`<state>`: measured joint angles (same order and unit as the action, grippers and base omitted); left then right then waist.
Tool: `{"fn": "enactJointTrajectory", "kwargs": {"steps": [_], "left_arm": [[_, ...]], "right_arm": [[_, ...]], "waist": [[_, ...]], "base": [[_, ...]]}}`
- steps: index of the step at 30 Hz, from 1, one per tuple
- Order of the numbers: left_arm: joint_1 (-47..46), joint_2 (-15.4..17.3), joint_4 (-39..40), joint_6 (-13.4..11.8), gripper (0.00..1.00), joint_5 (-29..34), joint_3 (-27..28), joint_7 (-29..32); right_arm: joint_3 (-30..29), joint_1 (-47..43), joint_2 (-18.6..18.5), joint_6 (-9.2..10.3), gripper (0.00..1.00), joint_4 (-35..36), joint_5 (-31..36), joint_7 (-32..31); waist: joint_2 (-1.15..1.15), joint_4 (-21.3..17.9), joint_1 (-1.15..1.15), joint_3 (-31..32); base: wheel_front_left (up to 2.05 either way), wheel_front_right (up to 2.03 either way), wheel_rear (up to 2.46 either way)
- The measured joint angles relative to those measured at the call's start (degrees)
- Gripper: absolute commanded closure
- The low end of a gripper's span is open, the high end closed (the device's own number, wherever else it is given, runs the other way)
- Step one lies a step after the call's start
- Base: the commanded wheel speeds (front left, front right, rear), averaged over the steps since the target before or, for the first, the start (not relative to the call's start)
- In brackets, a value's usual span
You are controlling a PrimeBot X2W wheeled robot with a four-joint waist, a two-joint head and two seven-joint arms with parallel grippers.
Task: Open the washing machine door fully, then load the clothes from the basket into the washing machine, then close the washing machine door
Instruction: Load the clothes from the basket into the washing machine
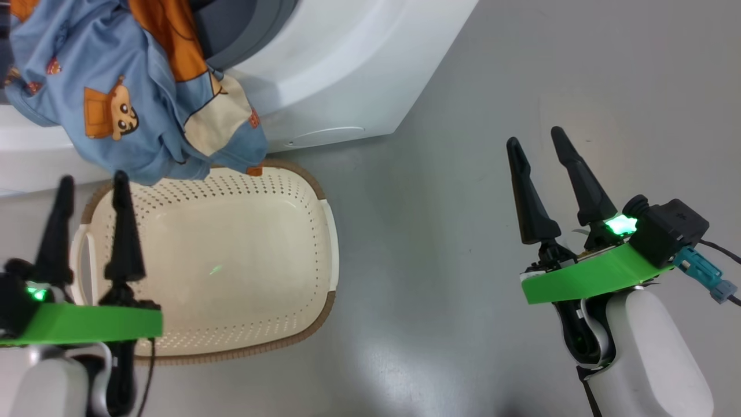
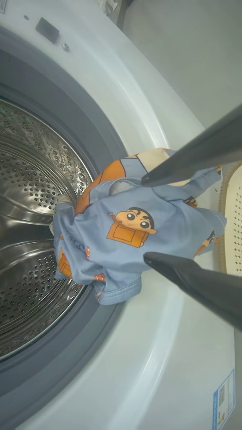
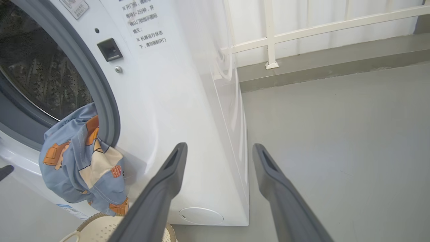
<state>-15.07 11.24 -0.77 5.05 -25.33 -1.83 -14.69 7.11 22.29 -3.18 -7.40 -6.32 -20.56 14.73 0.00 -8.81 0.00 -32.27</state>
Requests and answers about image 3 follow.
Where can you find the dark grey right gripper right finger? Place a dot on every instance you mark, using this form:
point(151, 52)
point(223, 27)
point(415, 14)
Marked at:
point(285, 208)

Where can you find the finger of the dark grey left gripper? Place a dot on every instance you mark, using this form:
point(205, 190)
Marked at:
point(5, 171)

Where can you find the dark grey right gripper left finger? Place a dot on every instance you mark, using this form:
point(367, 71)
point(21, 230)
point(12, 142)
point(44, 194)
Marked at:
point(158, 201)

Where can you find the blue cream cartoon print top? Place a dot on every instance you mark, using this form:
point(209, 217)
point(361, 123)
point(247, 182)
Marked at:
point(74, 168)

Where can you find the cream perforated laundry basket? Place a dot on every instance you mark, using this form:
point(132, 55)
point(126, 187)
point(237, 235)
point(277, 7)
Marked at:
point(97, 230)

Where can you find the white washing machine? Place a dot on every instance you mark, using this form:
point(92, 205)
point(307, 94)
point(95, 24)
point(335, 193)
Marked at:
point(168, 101)

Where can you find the grey rubber door gasket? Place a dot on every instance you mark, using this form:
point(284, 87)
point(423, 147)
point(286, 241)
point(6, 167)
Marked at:
point(100, 90)

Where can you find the black door lock latch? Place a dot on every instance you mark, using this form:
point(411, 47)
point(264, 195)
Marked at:
point(110, 49)

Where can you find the round white filter cover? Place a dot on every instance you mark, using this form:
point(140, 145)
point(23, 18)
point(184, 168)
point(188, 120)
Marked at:
point(201, 216)

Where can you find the blue energy label sticker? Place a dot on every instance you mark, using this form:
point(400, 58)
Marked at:
point(69, 209)

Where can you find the perforated steel drum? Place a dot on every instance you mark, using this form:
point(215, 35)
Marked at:
point(40, 74)

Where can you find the white metal railing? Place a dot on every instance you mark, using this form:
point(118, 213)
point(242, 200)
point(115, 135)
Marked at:
point(270, 33)

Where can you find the red triangle warning sticker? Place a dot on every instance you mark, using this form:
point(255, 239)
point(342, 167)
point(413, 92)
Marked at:
point(75, 8)

